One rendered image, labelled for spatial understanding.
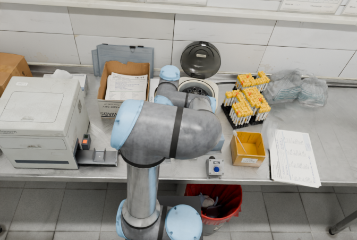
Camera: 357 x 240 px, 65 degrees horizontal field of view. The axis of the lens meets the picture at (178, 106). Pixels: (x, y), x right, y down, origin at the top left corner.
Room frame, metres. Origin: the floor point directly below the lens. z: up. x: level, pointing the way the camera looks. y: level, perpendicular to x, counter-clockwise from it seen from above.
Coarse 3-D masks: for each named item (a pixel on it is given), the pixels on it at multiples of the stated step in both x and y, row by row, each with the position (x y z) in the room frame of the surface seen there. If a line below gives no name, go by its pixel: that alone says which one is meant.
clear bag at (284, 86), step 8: (280, 72) 1.24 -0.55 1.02; (288, 72) 1.23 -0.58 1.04; (296, 72) 1.21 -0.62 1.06; (304, 72) 1.22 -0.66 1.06; (272, 80) 1.21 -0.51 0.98; (280, 80) 1.19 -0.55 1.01; (288, 80) 1.18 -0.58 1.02; (296, 80) 1.19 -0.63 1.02; (272, 88) 1.17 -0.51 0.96; (280, 88) 1.15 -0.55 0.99; (288, 88) 1.15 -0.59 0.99; (296, 88) 1.19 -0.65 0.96; (264, 96) 1.16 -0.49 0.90; (272, 96) 1.14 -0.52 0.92; (280, 96) 1.13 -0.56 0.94; (288, 96) 1.16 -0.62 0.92; (296, 96) 1.18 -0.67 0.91
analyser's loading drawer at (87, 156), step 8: (80, 152) 0.63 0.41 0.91; (88, 152) 0.64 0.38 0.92; (96, 152) 0.65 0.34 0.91; (104, 152) 0.63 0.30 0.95; (112, 152) 0.66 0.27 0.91; (80, 160) 0.60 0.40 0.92; (88, 160) 0.60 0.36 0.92; (96, 160) 0.60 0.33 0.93; (104, 160) 0.61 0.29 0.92; (112, 160) 0.62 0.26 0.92
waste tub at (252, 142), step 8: (240, 136) 0.82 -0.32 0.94; (248, 136) 0.82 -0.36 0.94; (256, 136) 0.83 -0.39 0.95; (232, 144) 0.78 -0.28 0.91; (240, 144) 0.81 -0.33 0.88; (248, 144) 0.82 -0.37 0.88; (256, 144) 0.81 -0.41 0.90; (232, 152) 0.75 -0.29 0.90; (240, 152) 0.76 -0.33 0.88; (248, 152) 0.77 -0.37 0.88; (256, 152) 0.78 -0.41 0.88; (264, 152) 0.72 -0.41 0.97; (232, 160) 0.71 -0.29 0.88; (240, 160) 0.69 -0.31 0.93; (248, 160) 0.69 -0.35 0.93; (256, 160) 0.70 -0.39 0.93
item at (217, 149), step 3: (222, 135) 0.78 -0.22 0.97; (222, 138) 0.77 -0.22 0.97; (219, 141) 0.76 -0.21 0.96; (222, 141) 0.76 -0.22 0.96; (219, 144) 0.76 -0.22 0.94; (222, 144) 0.76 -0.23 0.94; (216, 147) 0.76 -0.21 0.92; (219, 147) 0.76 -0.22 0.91; (213, 150) 0.75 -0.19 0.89; (216, 150) 0.76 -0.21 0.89; (219, 150) 0.76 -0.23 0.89; (207, 153) 0.73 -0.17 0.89; (210, 153) 0.74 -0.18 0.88; (213, 153) 0.74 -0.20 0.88; (216, 153) 0.74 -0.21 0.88; (219, 153) 0.75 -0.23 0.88
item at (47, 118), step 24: (24, 96) 0.71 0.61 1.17; (48, 96) 0.72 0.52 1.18; (72, 96) 0.74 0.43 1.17; (0, 120) 0.58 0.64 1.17; (24, 120) 0.60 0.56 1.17; (48, 120) 0.61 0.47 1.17; (72, 120) 0.66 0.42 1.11; (0, 144) 0.54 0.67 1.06; (24, 144) 0.55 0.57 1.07; (48, 144) 0.56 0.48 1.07; (72, 144) 0.60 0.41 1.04; (72, 168) 0.57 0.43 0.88
